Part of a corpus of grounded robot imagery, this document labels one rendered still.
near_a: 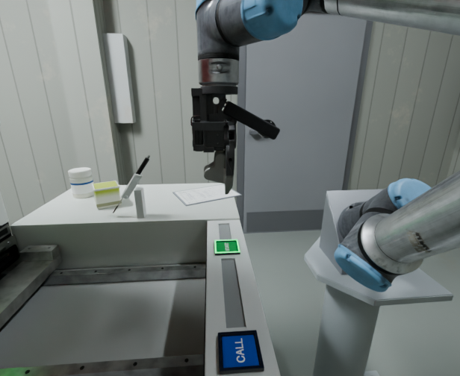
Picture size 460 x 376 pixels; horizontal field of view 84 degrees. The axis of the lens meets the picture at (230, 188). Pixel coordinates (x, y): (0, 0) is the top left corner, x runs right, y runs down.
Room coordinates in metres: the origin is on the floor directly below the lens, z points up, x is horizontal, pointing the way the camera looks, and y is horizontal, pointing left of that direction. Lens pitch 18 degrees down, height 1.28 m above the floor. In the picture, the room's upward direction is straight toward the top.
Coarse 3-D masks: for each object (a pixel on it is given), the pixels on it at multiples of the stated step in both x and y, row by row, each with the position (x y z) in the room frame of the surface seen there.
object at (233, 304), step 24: (240, 240) 0.55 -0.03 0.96; (216, 264) 0.45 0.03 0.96; (240, 264) 0.45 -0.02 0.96; (216, 288) 0.38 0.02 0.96; (240, 288) 0.38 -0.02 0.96; (216, 312) 0.32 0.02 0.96; (240, 312) 0.33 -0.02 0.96; (216, 336) 0.28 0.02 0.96; (264, 336) 0.28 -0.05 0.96; (216, 360) 0.24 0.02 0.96; (264, 360) 0.24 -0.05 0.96
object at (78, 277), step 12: (60, 276) 0.56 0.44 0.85; (72, 276) 0.56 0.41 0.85; (84, 276) 0.57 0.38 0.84; (96, 276) 0.57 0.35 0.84; (108, 276) 0.57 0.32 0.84; (120, 276) 0.57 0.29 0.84; (132, 276) 0.57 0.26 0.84; (144, 276) 0.58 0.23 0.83; (156, 276) 0.58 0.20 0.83; (168, 276) 0.58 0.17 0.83; (180, 276) 0.58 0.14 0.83; (192, 276) 0.59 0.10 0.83; (204, 276) 0.59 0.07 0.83
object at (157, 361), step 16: (16, 368) 0.31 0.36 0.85; (32, 368) 0.31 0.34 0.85; (48, 368) 0.31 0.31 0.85; (64, 368) 0.31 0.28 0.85; (80, 368) 0.31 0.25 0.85; (96, 368) 0.31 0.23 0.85; (112, 368) 0.31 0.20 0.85; (128, 368) 0.31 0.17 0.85; (144, 368) 0.31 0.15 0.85; (160, 368) 0.32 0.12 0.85; (176, 368) 0.32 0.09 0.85; (192, 368) 0.32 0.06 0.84
